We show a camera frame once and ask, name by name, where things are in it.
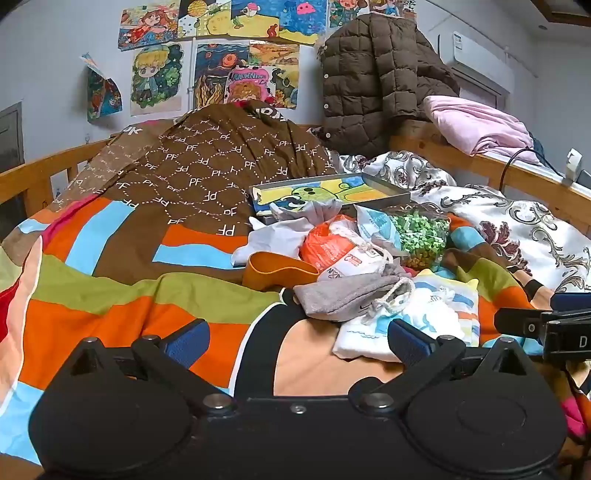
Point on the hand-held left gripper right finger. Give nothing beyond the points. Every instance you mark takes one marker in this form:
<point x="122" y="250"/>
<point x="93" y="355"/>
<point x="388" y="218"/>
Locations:
<point x="408" y="344"/>

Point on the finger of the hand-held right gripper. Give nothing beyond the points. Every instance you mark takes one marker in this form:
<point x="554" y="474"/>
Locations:
<point x="519" y="323"/>
<point x="572" y="301"/>

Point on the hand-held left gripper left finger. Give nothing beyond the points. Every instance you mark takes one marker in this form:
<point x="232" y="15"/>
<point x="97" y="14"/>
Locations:
<point x="187" y="344"/>

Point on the white towel with blue print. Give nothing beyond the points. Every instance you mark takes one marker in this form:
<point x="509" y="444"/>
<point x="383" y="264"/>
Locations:
<point x="429" y="314"/>

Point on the orange cloth item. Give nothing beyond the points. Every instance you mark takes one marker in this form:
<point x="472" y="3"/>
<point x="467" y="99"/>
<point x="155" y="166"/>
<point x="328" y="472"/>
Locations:
<point x="272" y="272"/>

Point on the blue white mask packet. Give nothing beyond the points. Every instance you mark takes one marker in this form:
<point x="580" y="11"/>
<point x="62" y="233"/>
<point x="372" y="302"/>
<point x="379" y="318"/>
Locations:
<point x="376" y="228"/>

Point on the white thin cloth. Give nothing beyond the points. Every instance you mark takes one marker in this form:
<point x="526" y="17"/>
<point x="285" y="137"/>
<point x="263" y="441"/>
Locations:
<point x="272" y="240"/>

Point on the metal tray with colourful drawing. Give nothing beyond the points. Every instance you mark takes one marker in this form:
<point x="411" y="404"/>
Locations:
<point x="323" y="191"/>

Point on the colourful striped bedsheet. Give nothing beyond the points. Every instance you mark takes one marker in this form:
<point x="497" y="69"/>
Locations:
<point x="92" y="323"/>

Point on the white floral quilt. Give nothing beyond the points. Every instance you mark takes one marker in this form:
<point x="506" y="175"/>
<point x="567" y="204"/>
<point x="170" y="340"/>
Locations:
<point x="508" y="217"/>

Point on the bag of green candies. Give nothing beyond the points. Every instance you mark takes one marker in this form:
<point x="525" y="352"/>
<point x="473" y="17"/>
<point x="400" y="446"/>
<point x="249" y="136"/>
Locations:
<point x="422" y="237"/>

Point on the orange white plastic packet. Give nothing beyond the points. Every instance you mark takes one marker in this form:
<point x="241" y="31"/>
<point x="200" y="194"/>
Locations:
<point x="337" y="249"/>

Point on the white mattress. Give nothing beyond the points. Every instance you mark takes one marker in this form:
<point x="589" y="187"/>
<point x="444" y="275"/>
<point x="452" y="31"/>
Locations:
<point x="545" y="171"/>

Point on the white charger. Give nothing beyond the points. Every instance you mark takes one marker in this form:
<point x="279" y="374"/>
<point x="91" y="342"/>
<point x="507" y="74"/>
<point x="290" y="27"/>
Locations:
<point x="572" y="164"/>

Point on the dark teal cloth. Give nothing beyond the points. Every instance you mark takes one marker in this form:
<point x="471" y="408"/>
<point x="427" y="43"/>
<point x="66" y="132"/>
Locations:
<point x="547" y="152"/>

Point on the brown patterned blanket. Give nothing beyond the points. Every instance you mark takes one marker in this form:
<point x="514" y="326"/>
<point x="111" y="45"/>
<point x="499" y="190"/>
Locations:
<point x="194" y="161"/>

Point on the pink cloth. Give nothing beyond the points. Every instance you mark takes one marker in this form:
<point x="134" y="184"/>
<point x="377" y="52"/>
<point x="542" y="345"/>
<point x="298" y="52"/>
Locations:
<point x="475" y="124"/>

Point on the white air conditioner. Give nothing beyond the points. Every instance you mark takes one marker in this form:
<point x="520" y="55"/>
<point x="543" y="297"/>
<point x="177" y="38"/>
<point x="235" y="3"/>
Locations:
<point x="475" y="60"/>

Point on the brown puffer jacket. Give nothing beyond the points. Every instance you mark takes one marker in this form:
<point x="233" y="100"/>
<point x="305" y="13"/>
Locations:
<point x="378" y="83"/>

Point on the grey framed panel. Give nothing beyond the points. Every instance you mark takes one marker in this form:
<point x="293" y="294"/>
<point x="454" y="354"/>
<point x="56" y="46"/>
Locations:
<point x="11" y="138"/>

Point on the wooden bed frame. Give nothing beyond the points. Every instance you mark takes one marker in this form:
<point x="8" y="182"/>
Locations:
<point x="41" y="175"/>

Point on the curled wall picture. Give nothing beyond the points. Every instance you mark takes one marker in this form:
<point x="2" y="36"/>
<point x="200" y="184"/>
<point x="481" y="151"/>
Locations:
<point x="99" y="94"/>

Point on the group of colourful wall drawings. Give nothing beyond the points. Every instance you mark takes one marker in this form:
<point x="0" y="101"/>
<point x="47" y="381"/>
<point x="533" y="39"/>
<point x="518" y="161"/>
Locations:
<point x="258" y="60"/>

